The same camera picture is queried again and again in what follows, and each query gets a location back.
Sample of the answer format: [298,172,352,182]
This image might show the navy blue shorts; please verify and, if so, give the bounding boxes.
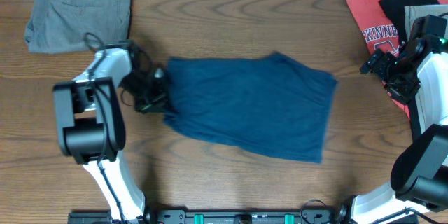
[164,52,337,163]

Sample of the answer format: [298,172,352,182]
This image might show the left black cable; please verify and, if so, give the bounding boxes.
[83,31,155,224]

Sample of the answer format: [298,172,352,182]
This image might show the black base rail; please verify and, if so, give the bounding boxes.
[67,208,419,224]

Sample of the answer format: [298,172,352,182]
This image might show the red printed t-shirt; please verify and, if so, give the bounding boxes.
[345,0,448,118]

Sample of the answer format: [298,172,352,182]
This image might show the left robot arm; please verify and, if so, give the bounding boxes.
[52,37,169,223]

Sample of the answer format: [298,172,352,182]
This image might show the folded grey shorts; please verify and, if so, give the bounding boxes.
[24,0,132,54]

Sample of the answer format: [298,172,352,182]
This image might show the khaki grey shorts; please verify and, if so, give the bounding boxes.
[405,5,447,132]

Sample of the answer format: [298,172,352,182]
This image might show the black garment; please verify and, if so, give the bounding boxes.
[379,0,440,140]

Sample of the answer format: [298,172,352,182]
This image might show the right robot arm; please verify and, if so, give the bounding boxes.
[332,14,447,223]

